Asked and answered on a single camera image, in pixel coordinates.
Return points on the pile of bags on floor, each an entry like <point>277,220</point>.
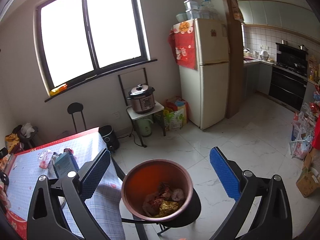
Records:
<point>304,124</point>

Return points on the white bag on stool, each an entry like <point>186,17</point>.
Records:
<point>27,129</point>

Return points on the green kettle under table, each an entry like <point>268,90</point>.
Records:
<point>144,125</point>

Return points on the small white side table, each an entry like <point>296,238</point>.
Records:
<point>156,115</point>

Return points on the plastic containers on fridge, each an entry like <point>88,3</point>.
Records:
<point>194,10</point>

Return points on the red cloth on refrigerator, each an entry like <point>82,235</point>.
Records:
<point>182,43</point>

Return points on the black air fryer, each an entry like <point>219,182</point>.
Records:
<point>109,137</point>

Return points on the black round stool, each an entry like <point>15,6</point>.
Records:
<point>75,109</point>

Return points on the black gourd shaped bottle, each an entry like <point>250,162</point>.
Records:
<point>4,178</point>

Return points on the red hanging apron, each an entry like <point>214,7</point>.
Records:
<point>316,137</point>

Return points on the black framed window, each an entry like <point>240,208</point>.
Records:
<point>82,40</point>

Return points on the white refrigerator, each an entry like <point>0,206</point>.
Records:
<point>205,88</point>

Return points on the gold brown snack wrapper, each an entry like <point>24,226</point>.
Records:
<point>160,203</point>

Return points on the cardboard box on floor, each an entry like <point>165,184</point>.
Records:
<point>308,181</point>

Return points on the colourful shopping bag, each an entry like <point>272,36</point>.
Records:
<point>175,113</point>

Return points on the light blue cardboard box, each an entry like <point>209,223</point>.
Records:
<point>64,163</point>

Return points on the electric pressure cooker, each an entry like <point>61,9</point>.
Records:
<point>141,98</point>

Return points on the brown plastic bucket bin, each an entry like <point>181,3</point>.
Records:
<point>145,178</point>

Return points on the black stove oven unit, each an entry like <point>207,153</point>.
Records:
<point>289,77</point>

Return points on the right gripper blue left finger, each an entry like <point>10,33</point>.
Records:
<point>46,219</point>

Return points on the white foam sponge pad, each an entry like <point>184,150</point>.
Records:
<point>177,195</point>

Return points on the red clear plastic food tray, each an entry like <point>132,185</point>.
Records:
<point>45,158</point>

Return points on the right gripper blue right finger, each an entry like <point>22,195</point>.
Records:
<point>273,218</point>

